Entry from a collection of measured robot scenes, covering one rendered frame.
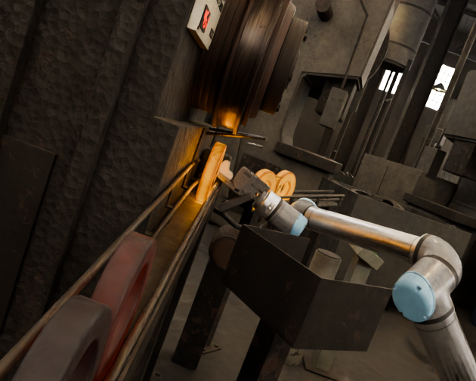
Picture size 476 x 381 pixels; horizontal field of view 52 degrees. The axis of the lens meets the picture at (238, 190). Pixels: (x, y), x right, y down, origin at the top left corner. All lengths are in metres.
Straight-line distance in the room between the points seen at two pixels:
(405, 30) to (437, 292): 9.22
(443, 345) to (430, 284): 0.18
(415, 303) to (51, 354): 1.08
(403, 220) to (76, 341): 3.42
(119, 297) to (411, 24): 10.07
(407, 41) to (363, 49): 6.24
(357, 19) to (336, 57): 0.33
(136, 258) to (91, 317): 0.15
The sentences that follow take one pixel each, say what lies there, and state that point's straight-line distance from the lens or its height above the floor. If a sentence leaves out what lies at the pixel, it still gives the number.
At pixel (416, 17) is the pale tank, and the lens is 10.52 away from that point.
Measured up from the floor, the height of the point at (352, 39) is 1.84.
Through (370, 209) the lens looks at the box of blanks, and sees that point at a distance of 3.58.
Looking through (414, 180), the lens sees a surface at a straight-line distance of 5.31.
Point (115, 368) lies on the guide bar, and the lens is 0.61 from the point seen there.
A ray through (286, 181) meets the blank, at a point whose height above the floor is 0.76.
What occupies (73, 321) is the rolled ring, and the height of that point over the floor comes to 0.73.
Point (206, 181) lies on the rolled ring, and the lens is 1.41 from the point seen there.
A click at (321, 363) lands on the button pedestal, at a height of 0.04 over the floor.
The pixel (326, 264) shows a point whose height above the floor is 0.48.
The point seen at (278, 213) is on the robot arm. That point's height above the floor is 0.69.
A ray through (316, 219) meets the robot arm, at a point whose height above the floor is 0.70.
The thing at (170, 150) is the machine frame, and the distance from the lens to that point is 1.02.
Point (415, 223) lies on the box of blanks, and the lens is 3.79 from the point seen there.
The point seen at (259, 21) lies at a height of 1.17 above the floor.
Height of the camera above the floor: 0.92
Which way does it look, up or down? 7 degrees down
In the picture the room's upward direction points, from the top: 20 degrees clockwise
